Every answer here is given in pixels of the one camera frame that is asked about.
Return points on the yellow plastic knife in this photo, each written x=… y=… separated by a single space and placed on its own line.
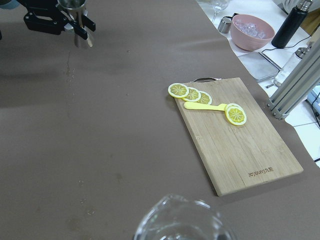
x=200 y=106

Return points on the silver kitchen scale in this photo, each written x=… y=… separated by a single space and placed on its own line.
x=259 y=65

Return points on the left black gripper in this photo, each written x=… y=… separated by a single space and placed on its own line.
x=48 y=17

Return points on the small clear glass bottle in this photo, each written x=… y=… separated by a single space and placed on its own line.
x=290 y=65

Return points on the lemon slice on knife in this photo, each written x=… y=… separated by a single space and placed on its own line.
x=235 y=114

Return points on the black water bottle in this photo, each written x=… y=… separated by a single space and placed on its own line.
x=293 y=21

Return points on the lemon slice top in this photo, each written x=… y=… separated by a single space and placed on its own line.
x=178 y=90

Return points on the steel jigger shaker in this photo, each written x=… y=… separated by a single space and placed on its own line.
x=78 y=22

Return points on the aluminium frame post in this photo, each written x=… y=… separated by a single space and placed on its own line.
x=304 y=77

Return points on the pink bowl with ice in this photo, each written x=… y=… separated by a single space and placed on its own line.
x=250 y=33

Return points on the clear glass measuring cup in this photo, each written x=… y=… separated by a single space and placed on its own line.
x=176 y=218

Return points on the wine glass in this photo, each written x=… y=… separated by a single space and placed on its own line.
x=218 y=6

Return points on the bamboo cutting board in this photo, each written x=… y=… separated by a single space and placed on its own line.
x=237 y=157

